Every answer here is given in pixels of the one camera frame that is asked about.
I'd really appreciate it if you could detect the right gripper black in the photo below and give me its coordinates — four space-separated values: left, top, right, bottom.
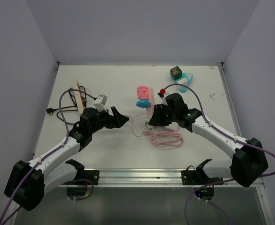
149 104 178 127

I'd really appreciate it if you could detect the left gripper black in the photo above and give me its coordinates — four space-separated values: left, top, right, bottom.
89 106 128 134

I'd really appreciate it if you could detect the green charger plug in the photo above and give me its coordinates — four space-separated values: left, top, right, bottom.
145 122 153 131

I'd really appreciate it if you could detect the pink power strip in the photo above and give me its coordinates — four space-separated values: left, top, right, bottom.
146 87 155 129

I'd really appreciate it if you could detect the blue adapter plug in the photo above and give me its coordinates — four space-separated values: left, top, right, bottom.
136 99 151 108

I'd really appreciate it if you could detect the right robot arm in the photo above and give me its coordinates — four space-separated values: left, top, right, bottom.
149 93 268 187

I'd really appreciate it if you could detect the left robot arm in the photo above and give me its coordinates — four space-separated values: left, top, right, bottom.
4 106 129 211

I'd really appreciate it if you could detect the pink adapter plug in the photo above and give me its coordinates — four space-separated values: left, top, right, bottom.
137 86 149 100

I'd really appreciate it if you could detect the dark green cube socket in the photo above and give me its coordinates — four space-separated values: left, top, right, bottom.
170 66 182 80

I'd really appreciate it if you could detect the teal triangular power strip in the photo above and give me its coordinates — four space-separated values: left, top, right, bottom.
174 73 193 93

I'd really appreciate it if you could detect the thin pink charging cable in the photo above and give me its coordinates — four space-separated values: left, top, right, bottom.
130 112 149 137

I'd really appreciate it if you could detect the pink power strip cable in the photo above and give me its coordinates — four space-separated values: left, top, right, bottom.
143 125 185 149

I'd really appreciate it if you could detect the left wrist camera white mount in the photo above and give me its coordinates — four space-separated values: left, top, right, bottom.
93 95 107 112

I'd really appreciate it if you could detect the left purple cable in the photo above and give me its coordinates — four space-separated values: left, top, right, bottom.
0 90 98 225

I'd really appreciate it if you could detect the aluminium front rail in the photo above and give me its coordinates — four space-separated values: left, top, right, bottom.
42 167 264 188

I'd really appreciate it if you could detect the black power strip cable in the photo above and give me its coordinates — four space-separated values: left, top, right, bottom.
46 86 86 125

